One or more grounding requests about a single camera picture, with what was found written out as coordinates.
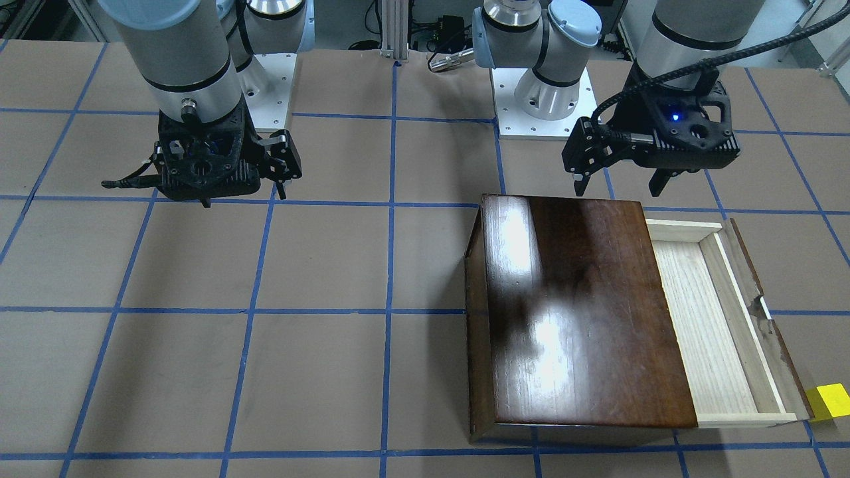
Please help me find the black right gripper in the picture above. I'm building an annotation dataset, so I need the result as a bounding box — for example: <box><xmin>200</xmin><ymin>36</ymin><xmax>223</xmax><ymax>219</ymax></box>
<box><xmin>236</xmin><ymin>110</ymin><xmax>303</xmax><ymax>200</ymax></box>

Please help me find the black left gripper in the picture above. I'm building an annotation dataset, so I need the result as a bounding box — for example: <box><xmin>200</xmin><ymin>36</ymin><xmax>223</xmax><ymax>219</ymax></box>
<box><xmin>561</xmin><ymin>100</ymin><xmax>684</xmax><ymax>197</ymax></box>

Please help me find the wooden drawer with white handle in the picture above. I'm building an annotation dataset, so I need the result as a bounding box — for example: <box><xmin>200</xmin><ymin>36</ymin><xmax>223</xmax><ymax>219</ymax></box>
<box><xmin>647</xmin><ymin>220</ymin><xmax>811</xmax><ymax>429</ymax></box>

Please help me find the yellow block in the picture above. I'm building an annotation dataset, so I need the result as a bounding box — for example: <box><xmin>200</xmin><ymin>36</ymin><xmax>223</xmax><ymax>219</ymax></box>
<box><xmin>806</xmin><ymin>383</ymin><xmax>849</xmax><ymax>422</ymax></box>

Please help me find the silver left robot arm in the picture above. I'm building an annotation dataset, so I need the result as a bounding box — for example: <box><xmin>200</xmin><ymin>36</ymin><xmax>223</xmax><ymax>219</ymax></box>
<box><xmin>471</xmin><ymin>1</ymin><xmax>762</xmax><ymax>197</ymax></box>

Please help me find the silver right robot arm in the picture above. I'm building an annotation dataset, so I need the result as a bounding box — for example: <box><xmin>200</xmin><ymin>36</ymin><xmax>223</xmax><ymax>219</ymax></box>
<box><xmin>100</xmin><ymin>1</ymin><xmax>315</xmax><ymax>208</ymax></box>

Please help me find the dark brown wooden cabinet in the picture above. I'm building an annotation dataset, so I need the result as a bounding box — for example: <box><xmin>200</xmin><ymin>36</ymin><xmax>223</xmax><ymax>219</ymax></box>
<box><xmin>464</xmin><ymin>195</ymin><xmax>698</xmax><ymax>447</ymax></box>

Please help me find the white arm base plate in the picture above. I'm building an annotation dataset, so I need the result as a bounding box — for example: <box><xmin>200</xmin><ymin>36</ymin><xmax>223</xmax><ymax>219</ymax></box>
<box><xmin>238</xmin><ymin>52</ymin><xmax>298</xmax><ymax>133</ymax></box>
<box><xmin>491</xmin><ymin>68</ymin><xmax>597</xmax><ymax>141</ymax></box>

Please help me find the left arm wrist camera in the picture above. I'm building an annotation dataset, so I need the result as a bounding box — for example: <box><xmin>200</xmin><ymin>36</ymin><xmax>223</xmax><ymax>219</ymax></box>
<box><xmin>641</xmin><ymin>81</ymin><xmax>741</xmax><ymax>171</ymax></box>

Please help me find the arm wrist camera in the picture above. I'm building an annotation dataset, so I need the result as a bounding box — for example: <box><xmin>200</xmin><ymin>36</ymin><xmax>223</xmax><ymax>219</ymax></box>
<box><xmin>641</xmin><ymin>81</ymin><xmax>741</xmax><ymax>171</ymax></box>
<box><xmin>101</xmin><ymin>103</ymin><xmax>261</xmax><ymax>208</ymax></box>

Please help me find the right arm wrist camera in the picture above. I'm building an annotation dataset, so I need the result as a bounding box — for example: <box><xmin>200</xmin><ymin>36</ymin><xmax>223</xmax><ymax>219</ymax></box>
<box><xmin>101</xmin><ymin>103</ymin><xmax>261</xmax><ymax>208</ymax></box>

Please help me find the aluminium frame post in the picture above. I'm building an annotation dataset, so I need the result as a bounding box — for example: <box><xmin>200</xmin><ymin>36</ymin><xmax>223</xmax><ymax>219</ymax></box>
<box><xmin>376</xmin><ymin>0</ymin><xmax>410</xmax><ymax>64</ymax></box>

